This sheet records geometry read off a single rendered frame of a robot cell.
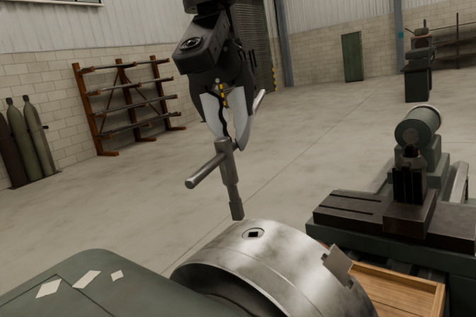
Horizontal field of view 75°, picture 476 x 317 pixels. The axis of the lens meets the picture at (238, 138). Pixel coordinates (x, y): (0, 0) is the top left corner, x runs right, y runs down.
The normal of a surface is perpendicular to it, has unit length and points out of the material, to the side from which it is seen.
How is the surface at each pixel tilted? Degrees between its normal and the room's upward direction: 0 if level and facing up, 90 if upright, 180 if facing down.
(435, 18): 90
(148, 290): 3
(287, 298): 33
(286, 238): 15
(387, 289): 0
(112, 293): 0
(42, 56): 90
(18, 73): 90
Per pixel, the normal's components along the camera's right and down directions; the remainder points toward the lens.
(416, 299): -0.17, -0.96
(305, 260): 0.22, -0.84
